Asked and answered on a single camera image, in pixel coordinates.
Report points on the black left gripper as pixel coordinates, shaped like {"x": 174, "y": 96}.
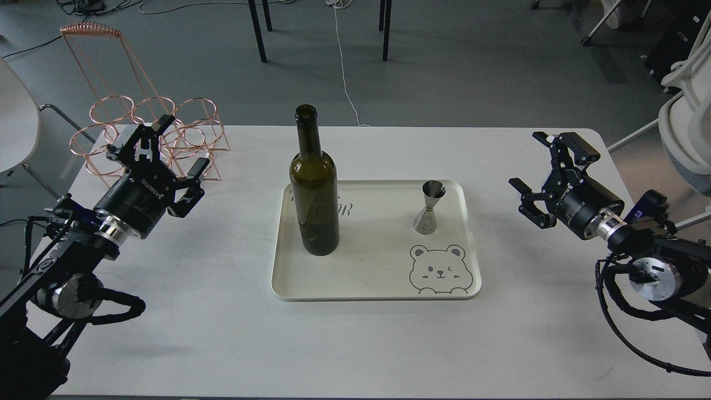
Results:
{"x": 149, "y": 189}

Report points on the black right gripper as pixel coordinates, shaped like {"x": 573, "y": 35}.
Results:
{"x": 568, "y": 195}

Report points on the silver steel jigger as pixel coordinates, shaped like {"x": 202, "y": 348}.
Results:
{"x": 425, "y": 222}

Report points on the dark green wine bottle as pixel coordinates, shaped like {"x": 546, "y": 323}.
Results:
{"x": 313, "y": 180}

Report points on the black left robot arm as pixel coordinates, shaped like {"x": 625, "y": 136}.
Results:
{"x": 58, "y": 294}

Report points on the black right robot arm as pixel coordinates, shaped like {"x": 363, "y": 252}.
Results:
{"x": 650, "y": 273}

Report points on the white office chair right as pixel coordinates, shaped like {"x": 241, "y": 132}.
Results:
{"x": 683, "y": 122}

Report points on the white chair left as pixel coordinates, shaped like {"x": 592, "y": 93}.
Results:
{"x": 20, "y": 125}

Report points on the black table legs left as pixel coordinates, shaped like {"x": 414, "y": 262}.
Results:
{"x": 257, "y": 27}

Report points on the black table legs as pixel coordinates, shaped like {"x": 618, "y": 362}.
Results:
{"x": 257, "y": 27}
{"x": 384, "y": 22}

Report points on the white wheeled stand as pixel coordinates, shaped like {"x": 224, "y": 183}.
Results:
{"x": 617, "y": 14}

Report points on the black equipment case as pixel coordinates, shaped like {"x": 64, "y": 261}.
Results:
{"x": 675, "y": 45}

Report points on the cream bear serving tray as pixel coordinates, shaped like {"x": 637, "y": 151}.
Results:
{"x": 380, "y": 256}

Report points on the black table legs right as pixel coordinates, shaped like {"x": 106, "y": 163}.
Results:
{"x": 384, "y": 22}

